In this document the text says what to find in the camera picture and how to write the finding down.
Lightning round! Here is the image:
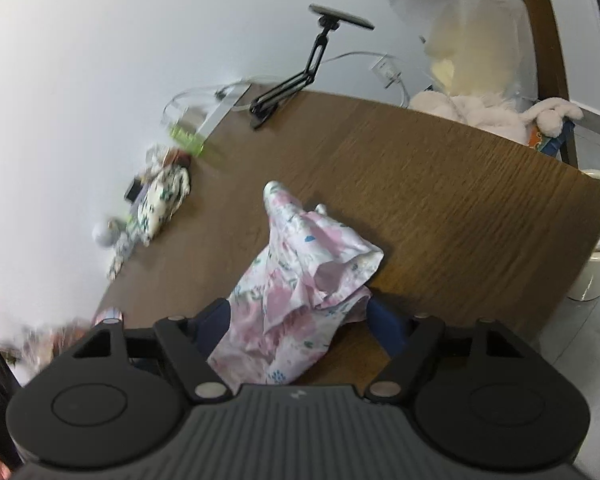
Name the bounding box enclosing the black articulated phone stand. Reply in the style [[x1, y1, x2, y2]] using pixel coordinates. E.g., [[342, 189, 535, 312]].
[[249, 3, 375, 130]]

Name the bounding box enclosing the floral fabric pouch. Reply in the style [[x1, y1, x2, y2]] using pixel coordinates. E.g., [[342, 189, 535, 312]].
[[131, 165, 190, 246]]

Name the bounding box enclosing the pink plush rabbit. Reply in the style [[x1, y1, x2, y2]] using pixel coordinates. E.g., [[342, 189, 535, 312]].
[[410, 90, 583, 145]]

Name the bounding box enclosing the white plastic bag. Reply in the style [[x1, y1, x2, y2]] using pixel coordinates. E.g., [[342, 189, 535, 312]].
[[388, 0, 538, 105]]

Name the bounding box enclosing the white waste bin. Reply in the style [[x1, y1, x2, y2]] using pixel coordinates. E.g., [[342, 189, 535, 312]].
[[564, 168, 600, 302]]

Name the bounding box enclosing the white round toy robot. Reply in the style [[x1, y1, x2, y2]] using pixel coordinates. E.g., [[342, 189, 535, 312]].
[[92, 219, 121, 248]]

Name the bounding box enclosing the pink floral garment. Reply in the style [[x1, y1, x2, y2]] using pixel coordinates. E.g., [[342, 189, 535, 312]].
[[208, 181, 384, 391]]

